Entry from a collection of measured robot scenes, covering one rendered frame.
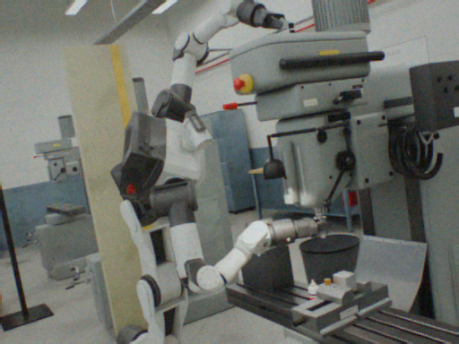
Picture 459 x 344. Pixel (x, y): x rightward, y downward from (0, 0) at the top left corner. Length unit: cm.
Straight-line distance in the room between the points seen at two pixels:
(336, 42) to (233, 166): 742
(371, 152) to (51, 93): 930
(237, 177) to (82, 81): 620
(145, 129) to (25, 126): 878
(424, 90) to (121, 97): 209
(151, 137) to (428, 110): 92
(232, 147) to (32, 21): 496
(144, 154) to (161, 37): 1015
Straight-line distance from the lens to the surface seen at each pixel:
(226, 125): 893
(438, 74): 162
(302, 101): 152
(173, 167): 163
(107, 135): 312
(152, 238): 200
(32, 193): 1037
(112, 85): 318
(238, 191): 902
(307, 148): 157
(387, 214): 200
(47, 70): 1067
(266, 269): 199
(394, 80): 187
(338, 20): 179
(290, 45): 151
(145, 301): 201
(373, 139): 173
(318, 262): 362
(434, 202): 190
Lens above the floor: 162
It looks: 5 degrees down
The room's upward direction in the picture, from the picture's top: 9 degrees counter-clockwise
